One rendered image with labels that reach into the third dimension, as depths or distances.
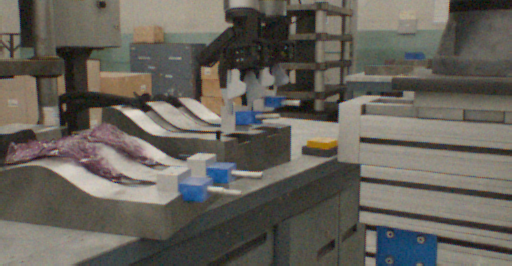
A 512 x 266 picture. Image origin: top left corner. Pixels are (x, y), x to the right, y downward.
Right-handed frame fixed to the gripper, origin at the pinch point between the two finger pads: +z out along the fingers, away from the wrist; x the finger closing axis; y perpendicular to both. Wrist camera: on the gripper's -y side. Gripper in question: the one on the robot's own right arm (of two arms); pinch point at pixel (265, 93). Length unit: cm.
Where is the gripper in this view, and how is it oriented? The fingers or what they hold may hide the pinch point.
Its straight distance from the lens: 136.8
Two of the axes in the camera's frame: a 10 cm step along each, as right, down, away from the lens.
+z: 0.0, 9.9, 1.5
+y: 8.2, 0.9, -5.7
